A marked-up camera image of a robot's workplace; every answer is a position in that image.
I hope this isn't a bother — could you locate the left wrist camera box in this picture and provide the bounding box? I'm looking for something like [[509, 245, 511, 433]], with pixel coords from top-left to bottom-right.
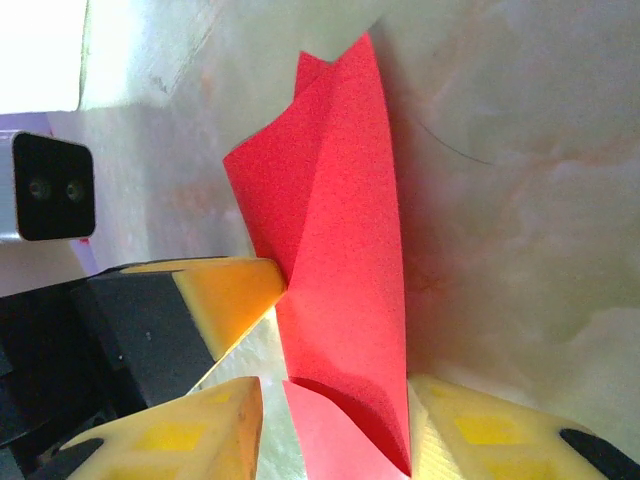
[[0, 130, 97, 247]]

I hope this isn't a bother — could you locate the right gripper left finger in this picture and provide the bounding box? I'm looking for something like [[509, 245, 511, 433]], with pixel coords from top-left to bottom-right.
[[29, 375, 265, 480]]

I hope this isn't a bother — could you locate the red square paper sheet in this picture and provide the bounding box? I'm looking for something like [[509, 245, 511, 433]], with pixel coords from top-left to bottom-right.
[[222, 32, 414, 480]]

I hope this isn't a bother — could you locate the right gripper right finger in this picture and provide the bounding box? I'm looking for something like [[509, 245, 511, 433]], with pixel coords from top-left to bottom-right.
[[407, 374, 640, 480]]

